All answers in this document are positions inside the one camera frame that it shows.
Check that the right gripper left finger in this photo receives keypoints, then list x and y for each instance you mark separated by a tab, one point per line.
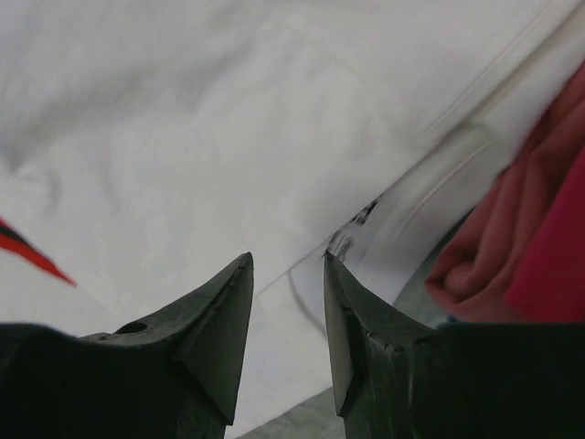
172	374

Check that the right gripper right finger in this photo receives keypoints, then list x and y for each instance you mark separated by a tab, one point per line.
393	377

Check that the white printed t-shirt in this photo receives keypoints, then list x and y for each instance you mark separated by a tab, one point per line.
145	144

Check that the folded salmon t-shirt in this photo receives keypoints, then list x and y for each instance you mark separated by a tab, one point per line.
476	267

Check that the folded magenta t-shirt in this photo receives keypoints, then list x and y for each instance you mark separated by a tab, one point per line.
548	285

